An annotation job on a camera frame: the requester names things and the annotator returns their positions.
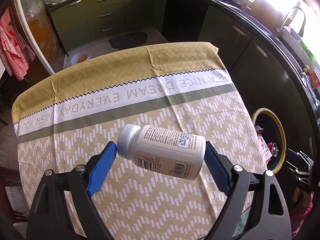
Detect person's right hand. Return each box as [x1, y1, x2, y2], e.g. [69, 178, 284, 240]
[292, 187, 314, 210]

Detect red white milk carton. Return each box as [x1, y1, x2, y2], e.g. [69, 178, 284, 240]
[255, 126, 272, 164]

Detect patterned tablecloth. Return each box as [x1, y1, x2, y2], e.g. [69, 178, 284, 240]
[12, 42, 267, 239]

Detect glass sliding door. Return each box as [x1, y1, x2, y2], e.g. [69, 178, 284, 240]
[14, 0, 67, 75]

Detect green lower cabinets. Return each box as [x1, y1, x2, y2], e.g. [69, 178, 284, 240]
[48, 0, 319, 158]

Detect red aluminium can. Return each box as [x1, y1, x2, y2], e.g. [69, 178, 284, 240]
[267, 142, 279, 157]

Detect wooden cutting board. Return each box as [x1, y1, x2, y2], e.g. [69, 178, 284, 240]
[249, 0, 284, 32]

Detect red checked apron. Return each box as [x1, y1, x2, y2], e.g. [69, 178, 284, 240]
[1, 7, 35, 81]

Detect yellow rimmed blue trash bin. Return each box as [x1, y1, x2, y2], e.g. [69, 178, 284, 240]
[252, 108, 287, 173]

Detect tall chrome faucet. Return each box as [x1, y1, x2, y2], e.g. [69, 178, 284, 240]
[273, 5, 306, 37]

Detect white pill bottle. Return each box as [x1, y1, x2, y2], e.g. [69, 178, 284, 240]
[117, 124, 206, 180]

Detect dark floor mat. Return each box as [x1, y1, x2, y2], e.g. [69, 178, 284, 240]
[108, 32, 148, 50]

